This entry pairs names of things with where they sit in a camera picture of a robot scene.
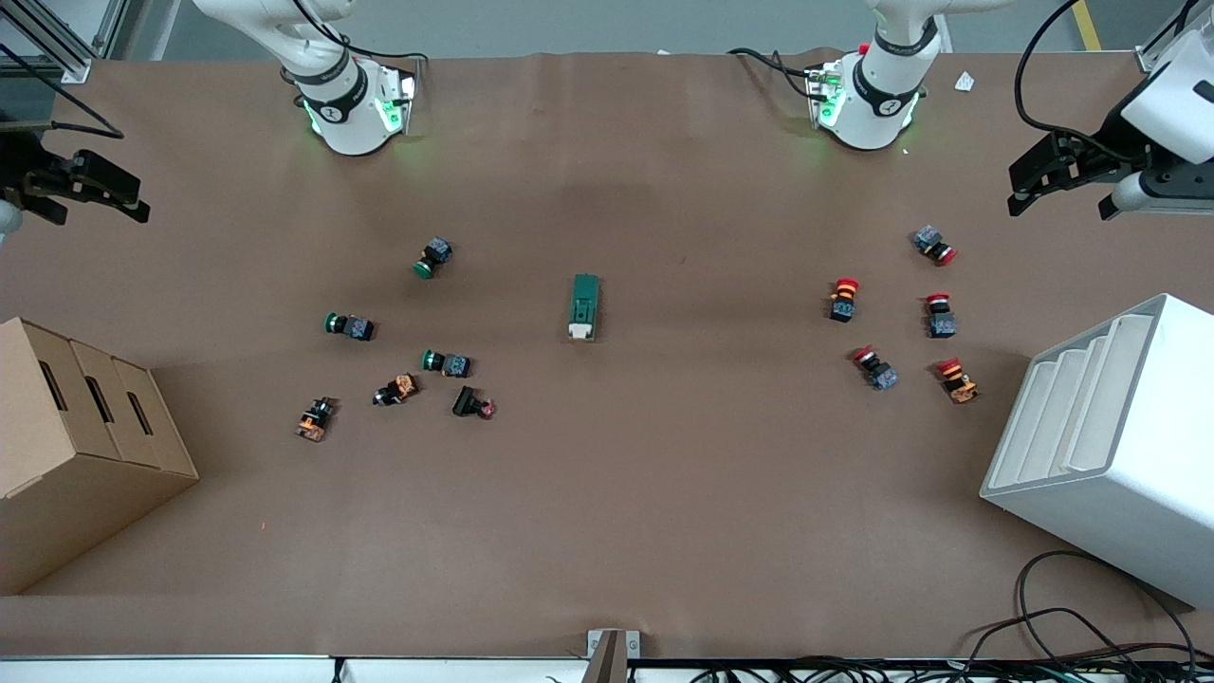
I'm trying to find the green terminal block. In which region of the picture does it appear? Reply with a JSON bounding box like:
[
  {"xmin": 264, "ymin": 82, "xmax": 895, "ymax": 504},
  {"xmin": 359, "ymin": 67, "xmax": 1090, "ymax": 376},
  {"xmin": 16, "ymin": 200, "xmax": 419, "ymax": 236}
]
[{"xmin": 567, "ymin": 273, "xmax": 600, "ymax": 342}]

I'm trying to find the brown cardboard box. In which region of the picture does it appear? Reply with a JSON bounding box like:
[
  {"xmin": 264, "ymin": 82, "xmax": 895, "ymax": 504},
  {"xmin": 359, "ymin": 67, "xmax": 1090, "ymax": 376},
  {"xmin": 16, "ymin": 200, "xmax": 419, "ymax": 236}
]
[{"xmin": 0, "ymin": 316, "xmax": 200, "ymax": 597}]

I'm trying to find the white slotted rack box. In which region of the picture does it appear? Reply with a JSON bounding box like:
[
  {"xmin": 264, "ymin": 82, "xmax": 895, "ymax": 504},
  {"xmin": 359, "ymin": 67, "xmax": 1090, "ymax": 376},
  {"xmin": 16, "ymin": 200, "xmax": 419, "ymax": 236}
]
[{"xmin": 980, "ymin": 292, "xmax": 1214, "ymax": 610}]

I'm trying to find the aluminium frame profile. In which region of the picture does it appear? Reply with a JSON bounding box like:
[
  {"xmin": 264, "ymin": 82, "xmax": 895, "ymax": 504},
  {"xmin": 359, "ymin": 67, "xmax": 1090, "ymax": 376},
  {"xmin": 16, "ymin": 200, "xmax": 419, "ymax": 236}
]
[
  {"xmin": 1133, "ymin": 0, "xmax": 1214, "ymax": 72},
  {"xmin": 0, "ymin": 0, "xmax": 129, "ymax": 84}
]

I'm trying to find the black looped cable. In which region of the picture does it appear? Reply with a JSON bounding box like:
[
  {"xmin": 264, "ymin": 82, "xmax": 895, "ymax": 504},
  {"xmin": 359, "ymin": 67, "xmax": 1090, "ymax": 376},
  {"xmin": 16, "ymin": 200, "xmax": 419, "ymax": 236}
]
[{"xmin": 1013, "ymin": 550, "xmax": 1204, "ymax": 665}]

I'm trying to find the white table edge rail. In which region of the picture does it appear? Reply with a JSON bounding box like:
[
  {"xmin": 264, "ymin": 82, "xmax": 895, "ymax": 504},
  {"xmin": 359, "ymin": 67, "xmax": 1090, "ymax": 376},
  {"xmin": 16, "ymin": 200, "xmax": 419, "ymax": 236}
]
[{"xmin": 0, "ymin": 653, "xmax": 1214, "ymax": 683}]

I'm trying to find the black cable bundle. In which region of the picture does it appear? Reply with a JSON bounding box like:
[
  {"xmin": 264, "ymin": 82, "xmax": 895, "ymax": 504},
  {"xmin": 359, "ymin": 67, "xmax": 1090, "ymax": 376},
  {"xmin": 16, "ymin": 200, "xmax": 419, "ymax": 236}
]
[{"xmin": 683, "ymin": 645, "xmax": 1214, "ymax": 683}]

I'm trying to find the grey metal bracket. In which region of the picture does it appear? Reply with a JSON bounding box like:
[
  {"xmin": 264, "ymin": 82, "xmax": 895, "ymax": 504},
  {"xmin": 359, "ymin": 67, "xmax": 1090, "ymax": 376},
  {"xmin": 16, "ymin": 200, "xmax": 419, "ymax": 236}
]
[{"xmin": 586, "ymin": 628, "xmax": 641, "ymax": 683}]

